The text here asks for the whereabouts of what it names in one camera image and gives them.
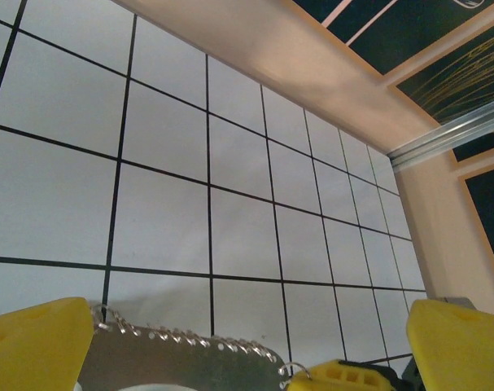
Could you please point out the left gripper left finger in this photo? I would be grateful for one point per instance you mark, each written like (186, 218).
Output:
(31, 350)

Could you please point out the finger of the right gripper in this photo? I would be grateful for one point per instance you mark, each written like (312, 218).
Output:
(336, 376)

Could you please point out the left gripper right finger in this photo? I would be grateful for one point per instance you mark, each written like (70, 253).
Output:
(462, 350)

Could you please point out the peach circle gold grass panel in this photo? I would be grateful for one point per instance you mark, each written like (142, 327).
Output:
(454, 73)

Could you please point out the aluminium corner post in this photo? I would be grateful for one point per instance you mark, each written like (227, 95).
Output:
(454, 136)

